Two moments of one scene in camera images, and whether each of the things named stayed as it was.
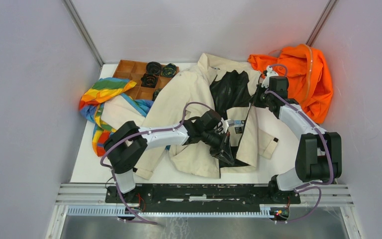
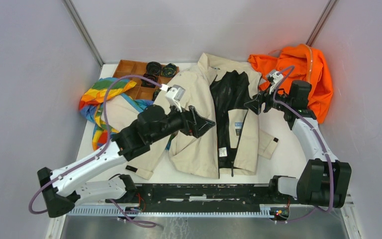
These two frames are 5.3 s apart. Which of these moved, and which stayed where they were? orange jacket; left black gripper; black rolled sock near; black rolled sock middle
Moved: left black gripper
Stayed: orange jacket; black rolled sock near; black rolled sock middle
